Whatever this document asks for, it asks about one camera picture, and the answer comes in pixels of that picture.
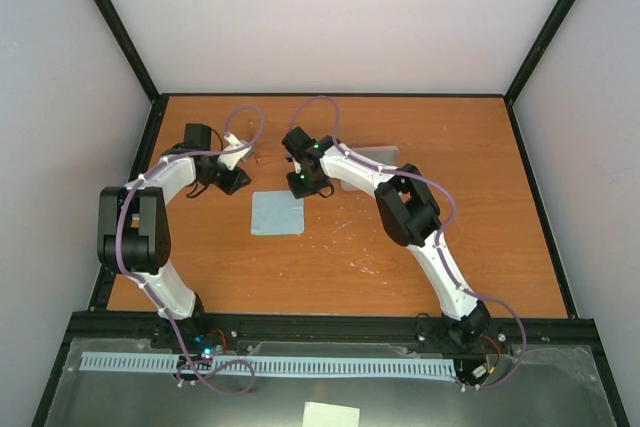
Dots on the light blue slotted cable duct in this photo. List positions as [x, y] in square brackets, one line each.
[273, 366]

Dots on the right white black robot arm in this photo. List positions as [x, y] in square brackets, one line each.
[409, 214]

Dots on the left black frame post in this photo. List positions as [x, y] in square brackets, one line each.
[120, 34]

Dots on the pale yellow paper note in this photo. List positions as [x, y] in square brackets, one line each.
[329, 415]

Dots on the pink glasses case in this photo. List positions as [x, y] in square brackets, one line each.
[372, 159]

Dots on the black frame post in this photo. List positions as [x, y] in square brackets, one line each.
[543, 40]
[120, 34]

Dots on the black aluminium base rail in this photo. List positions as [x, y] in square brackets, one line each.
[420, 333]

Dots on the transparent red sunglasses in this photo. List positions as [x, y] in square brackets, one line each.
[259, 155]

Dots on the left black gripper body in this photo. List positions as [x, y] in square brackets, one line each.
[222, 184]

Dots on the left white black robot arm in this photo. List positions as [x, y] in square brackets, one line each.
[133, 237]

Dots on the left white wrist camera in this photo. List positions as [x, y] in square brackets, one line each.
[235, 151]

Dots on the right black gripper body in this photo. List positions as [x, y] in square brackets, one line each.
[307, 185]

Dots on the light blue cleaning cloth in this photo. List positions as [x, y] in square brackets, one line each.
[276, 213]

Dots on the right black frame post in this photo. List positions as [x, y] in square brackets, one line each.
[543, 40]

